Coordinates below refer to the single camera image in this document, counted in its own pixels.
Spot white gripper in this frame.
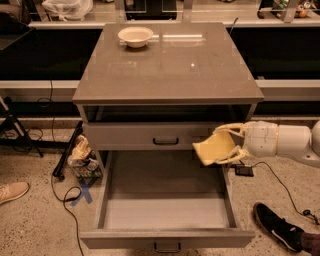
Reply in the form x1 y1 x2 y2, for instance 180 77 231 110
214 121 278 165

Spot yellow sponge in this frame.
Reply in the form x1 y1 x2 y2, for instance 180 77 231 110
192 131 236 166

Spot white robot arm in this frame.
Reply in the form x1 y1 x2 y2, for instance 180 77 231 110
214 121 320 167

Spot open grey middle drawer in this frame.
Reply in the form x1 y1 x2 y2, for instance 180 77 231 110
80 150 254 250

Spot grey cabinet with counter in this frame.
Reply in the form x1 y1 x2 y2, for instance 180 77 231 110
71 22 265 161

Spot closed grey upper drawer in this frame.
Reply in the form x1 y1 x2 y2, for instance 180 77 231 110
83 122 220 151

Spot black power adapter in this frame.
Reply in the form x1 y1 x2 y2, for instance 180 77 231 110
234 164 254 177

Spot black sneaker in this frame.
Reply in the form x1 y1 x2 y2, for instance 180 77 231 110
253 203 304 252

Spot white bowl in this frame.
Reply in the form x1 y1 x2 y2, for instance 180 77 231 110
118 27 153 48

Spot blue tape cross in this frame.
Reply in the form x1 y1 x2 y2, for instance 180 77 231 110
70 177 97 206

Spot black bar leaning on floor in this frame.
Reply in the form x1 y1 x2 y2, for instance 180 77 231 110
52 121 82 180

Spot white plastic bag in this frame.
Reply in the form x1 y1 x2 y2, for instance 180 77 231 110
42 0 93 21

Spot black tripod stand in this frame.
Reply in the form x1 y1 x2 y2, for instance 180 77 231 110
0 95 43 156

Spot tan shoe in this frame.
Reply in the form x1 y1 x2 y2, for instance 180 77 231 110
0 182 29 204

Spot black upper drawer handle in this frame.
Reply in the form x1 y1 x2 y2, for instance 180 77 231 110
153 137 179 146

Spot black cable right floor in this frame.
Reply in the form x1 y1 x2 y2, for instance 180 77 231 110
235 159 320 226

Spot black cable floor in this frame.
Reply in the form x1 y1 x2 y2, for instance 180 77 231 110
50 174 86 256
235 159 320 226

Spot black open drawer handle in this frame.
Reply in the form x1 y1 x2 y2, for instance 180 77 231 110
153 242 181 254

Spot black cable left floor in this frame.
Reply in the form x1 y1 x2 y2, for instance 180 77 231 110
50 174 86 256

